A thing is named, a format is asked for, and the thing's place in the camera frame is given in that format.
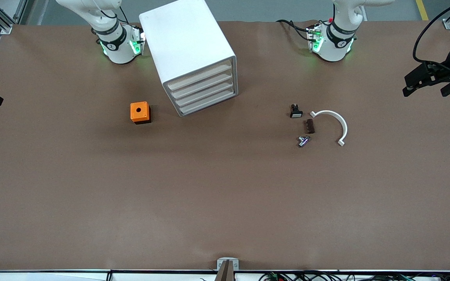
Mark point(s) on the brown terminal block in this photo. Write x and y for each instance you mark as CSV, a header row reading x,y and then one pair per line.
x,y
309,126

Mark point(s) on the black white-capped push button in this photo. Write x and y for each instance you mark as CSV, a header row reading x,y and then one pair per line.
x,y
296,112

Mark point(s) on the white curved plastic bracket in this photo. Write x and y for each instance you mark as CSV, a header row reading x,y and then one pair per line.
x,y
341,124

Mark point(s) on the small silver metal fitting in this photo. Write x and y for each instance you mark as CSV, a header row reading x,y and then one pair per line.
x,y
303,141

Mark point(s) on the white drawer cabinet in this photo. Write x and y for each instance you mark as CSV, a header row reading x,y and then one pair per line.
x,y
182,39

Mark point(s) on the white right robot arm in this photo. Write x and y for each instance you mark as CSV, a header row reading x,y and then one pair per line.
x,y
117,43

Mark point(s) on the white plastic drawer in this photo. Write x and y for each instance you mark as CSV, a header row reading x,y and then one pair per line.
x,y
203,86
199,76
206,95
208,104

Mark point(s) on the orange box with hole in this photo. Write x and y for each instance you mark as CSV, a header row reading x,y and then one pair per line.
x,y
139,111

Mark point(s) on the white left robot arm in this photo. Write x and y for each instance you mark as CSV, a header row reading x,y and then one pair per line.
x,y
336,43

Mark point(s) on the brown table mat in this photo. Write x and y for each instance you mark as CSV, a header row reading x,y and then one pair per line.
x,y
92,195

